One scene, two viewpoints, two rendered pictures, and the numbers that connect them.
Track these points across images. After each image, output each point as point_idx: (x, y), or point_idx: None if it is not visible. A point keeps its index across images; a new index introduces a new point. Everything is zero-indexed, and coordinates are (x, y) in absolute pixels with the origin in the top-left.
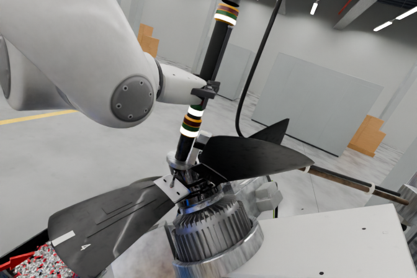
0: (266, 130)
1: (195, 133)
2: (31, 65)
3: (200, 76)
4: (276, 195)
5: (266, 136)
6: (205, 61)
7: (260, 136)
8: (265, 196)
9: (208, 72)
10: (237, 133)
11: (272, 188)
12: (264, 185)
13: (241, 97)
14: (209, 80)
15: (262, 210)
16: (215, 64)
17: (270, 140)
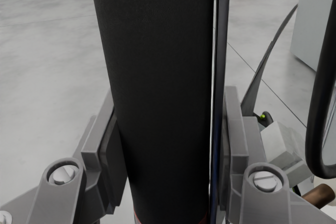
0: (266, 60)
1: None
2: None
3: (142, 144)
4: (298, 143)
5: (262, 70)
6: (136, 45)
7: (257, 80)
8: (290, 161)
9: (194, 102)
10: (318, 176)
11: (288, 138)
12: (269, 139)
13: (324, 81)
14: (230, 145)
15: (294, 184)
16: (211, 27)
17: (263, 68)
